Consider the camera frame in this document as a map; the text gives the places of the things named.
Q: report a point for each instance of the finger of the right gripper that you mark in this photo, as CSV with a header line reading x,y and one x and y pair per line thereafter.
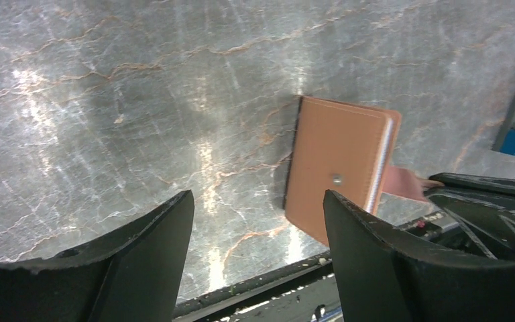
x,y
483,209

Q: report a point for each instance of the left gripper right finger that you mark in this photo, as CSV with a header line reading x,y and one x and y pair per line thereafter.
x,y
386,274

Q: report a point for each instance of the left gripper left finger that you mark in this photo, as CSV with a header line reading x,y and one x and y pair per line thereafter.
x,y
132,273

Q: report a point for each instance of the tan leather card holder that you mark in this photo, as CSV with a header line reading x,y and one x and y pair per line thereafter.
x,y
346,148

